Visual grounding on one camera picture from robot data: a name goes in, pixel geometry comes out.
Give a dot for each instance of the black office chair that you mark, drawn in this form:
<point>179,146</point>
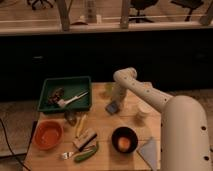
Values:
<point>141,5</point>

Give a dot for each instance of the orange plastic bowl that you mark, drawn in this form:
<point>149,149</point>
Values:
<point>48,135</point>

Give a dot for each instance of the white dish brush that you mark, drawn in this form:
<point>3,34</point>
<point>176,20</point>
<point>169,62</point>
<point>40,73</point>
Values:
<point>62,103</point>

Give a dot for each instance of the orange fruit in bowl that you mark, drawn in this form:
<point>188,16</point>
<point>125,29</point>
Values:
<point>123,143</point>

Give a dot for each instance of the office chair base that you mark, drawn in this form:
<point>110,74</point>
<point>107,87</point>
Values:
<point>34,4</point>

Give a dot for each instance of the green cucumber toy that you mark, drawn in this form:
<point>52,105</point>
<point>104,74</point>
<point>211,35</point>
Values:
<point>87,155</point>

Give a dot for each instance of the blue grey sponge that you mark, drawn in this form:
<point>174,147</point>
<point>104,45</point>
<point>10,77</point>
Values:
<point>112,108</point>

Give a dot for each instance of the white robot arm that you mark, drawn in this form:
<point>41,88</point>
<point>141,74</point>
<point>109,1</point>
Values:
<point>184,131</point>

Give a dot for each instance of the grey blue cloth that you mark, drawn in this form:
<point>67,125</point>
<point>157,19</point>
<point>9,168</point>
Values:
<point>148,152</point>

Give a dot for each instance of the green plastic tray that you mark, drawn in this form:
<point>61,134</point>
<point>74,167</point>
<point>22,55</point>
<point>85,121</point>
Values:
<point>67,87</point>

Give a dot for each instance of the white black eraser block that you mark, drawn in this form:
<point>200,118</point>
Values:
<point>84,139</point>

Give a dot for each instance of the white paper cup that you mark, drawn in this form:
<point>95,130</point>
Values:
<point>142,112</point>

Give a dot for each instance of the black bowl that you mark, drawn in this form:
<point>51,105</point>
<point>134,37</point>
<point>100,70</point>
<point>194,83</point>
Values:
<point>127,133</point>

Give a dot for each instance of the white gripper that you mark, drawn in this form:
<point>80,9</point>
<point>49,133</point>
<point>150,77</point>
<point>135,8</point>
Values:
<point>118,95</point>

